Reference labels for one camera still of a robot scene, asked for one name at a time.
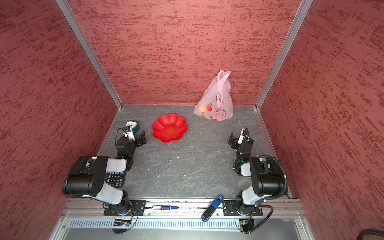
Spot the pink plastic bag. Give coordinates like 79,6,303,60
194,70,234,122

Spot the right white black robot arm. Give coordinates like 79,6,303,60
228,129,288,215

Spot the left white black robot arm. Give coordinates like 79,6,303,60
62,131,147,216

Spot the white teal kitchen timer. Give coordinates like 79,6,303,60
126,121,140,134

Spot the red flower-shaped bowl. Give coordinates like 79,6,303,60
152,114,188,143

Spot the black calculator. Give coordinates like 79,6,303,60
105,172,127,188

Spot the blue black marker tool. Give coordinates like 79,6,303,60
202,194,224,223

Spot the left circuit board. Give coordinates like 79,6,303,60
113,219,132,228

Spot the circuit board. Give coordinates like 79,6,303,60
113,219,132,228
239,219,255,234

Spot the right circuit board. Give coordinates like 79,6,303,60
239,219,255,234

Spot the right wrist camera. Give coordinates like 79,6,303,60
238,128,250,145

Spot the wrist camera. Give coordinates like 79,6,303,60
123,126,135,141
238,128,250,145

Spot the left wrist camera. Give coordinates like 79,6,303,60
123,126,135,141

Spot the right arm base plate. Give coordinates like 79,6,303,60
223,200,263,217

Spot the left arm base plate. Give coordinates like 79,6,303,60
103,200,147,217

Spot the blue pen in rail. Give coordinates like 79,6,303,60
152,205,179,210

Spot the aluminium front rail frame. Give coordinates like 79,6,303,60
49,196,316,240

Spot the right aluminium corner post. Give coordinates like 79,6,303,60
256,0,313,111

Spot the aluminium corner post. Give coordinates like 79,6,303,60
256,0,313,111
56,0,124,111

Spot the left aluminium corner post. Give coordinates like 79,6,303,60
56,0,124,111

